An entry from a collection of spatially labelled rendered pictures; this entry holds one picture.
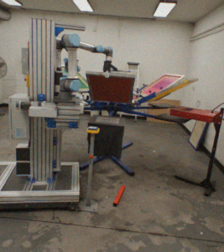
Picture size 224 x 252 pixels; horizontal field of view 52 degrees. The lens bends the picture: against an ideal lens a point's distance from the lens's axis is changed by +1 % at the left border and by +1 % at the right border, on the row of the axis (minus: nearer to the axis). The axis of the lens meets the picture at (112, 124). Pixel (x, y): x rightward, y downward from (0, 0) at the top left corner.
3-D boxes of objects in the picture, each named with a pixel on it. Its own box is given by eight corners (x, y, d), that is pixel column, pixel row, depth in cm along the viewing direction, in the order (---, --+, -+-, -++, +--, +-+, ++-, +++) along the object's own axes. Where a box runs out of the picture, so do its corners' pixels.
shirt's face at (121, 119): (124, 126, 273) (124, 126, 273) (88, 122, 275) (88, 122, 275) (124, 117, 320) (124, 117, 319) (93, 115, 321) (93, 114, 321)
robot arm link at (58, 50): (60, 84, 281) (61, 37, 268) (49, 83, 285) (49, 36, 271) (65, 84, 293) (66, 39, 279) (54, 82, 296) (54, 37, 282)
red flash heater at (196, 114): (220, 119, 333) (222, 111, 330) (214, 125, 295) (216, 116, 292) (179, 112, 365) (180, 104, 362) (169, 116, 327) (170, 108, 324)
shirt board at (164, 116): (191, 123, 354) (192, 118, 352) (183, 127, 321) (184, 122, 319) (118, 108, 423) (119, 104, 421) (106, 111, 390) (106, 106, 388)
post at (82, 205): (96, 212, 262) (102, 132, 238) (77, 210, 263) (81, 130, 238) (98, 201, 283) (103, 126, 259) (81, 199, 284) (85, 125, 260)
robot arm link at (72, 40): (73, 89, 238) (72, 34, 223) (81, 91, 228) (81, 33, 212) (63, 90, 231) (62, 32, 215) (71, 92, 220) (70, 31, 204)
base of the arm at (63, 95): (57, 99, 233) (57, 90, 230) (58, 97, 247) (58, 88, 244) (72, 100, 235) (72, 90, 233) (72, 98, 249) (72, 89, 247)
